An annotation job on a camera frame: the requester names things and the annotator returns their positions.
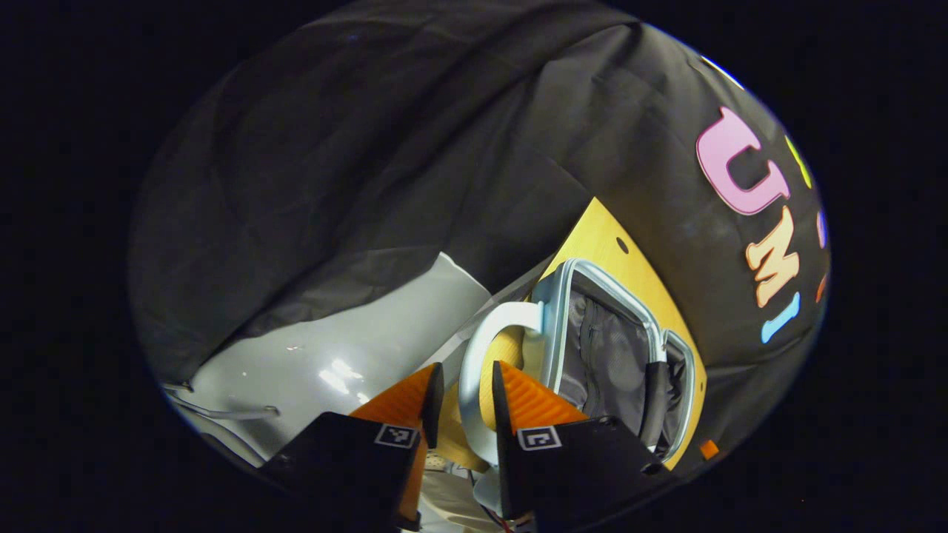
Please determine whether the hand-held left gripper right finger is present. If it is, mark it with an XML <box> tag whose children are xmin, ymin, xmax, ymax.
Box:
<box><xmin>492</xmin><ymin>361</ymin><xmax>664</xmax><ymax>523</ymax></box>

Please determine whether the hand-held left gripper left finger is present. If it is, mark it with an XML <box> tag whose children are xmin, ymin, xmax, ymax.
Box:
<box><xmin>259</xmin><ymin>363</ymin><xmax>445</xmax><ymax>532</ymax></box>

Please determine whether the pale blue small suitcase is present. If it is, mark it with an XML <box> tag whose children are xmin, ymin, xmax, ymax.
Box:
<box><xmin>458</xmin><ymin>258</ymin><xmax>708</xmax><ymax>512</ymax></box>

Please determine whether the person's beige clothing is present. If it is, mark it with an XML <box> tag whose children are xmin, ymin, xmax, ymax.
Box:
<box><xmin>418</xmin><ymin>455</ymin><xmax>515</xmax><ymax>533</ymax></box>

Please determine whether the black backdrop cloth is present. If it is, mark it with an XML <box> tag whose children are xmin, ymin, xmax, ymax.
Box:
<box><xmin>130</xmin><ymin>0</ymin><xmax>830</xmax><ymax>475</ymax></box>

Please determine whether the grey floor cable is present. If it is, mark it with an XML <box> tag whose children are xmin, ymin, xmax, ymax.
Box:
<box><xmin>163</xmin><ymin>381</ymin><xmax>281</xmax><ymax>421</ymax></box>

